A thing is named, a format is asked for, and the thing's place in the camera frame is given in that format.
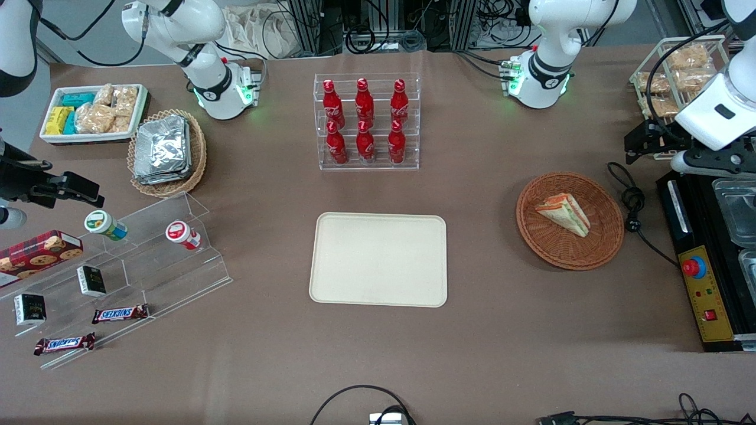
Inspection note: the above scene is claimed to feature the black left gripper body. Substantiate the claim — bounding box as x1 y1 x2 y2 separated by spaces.
706 139 756 177

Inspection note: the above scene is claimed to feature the triangular sandwich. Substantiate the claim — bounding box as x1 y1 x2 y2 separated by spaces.
535 193 592 238

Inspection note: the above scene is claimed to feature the white rectangular snack tray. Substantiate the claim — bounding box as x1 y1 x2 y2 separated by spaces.
40 84 149 146

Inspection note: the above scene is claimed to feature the oval tan wicker basket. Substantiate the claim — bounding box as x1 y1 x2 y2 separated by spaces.
128 109 207 198

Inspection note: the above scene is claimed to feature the round brown wicker basket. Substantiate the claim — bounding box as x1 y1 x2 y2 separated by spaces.
516 171 625 272

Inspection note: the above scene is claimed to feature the beige plastic tray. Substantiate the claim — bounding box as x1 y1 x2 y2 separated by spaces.
309 212 448 308

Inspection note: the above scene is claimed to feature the bagged fried snack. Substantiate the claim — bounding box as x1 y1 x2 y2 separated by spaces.
641 96 681 119
636 72 672 95
666 44 711 71
673 69 719 93

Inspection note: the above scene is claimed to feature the green lid cup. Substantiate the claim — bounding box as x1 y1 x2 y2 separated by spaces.
84 210 128 241

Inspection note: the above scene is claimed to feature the steel food pan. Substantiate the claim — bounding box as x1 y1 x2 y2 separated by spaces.
738 248 756 296
712 178 756 248

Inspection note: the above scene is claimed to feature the yellow snack pack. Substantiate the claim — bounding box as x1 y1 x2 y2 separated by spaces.
45 106 75 136

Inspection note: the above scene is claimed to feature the red tartan cookie box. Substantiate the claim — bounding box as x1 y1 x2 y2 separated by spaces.
0 230 84 290

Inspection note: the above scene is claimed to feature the silver foil pack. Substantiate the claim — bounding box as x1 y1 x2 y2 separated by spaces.
133 166 194 186
135 115 189 175

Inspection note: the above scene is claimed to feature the small black box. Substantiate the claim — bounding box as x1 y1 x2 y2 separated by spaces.
14 293 47 326
77 265 107 298

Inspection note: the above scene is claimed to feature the red lid cup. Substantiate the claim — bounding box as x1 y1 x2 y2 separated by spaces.
165 220 202 251

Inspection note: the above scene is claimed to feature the clear acrylic stepped display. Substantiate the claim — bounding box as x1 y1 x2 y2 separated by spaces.
0 191 233 371

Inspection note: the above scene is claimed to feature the Snickers bar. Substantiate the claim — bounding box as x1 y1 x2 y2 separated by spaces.
92 304 149 325
34 332 96 356

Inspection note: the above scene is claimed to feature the black appliance yellow panel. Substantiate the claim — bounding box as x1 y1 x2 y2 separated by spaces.
657 165 756 353

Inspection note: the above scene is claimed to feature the beige cloth bag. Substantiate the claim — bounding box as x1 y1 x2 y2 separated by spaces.
224 5 297 60

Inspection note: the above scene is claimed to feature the red cola bottle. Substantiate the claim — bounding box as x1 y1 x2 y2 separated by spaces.
322 79 346 129
390 79 410 126
387 120 407 165
356 120 376 164
355 78 375 128
326 120 348 165

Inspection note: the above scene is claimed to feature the clear acrylic bottle rack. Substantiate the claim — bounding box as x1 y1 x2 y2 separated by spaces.
314 73 421 172

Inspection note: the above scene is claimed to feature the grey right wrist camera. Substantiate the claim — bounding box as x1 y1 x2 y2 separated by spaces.
0 207 28 231

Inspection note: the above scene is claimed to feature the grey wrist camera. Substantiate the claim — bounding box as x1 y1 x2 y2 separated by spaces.
0 207 28 231
670 151 709 174

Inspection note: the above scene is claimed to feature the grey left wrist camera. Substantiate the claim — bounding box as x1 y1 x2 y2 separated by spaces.
670 151 709 174

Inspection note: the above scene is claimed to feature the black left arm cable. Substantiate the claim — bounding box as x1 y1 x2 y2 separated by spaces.
646 21 734 128

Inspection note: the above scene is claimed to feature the black cable with plug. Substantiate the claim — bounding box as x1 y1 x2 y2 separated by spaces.
607 162 680 267

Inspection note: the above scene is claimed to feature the cream wire rack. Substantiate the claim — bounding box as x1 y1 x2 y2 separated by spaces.
629 34 733 161

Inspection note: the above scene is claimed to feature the coiled grey cable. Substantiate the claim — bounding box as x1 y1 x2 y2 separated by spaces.
399 30 427 54

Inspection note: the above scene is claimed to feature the black cable with connector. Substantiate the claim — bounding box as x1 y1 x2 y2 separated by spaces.
537 393 756 425

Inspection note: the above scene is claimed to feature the coiled black cable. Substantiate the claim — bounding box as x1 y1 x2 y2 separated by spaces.
346 25 377 55

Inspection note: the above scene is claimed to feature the black looped cable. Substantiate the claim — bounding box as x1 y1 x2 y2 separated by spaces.
310 385 417 425

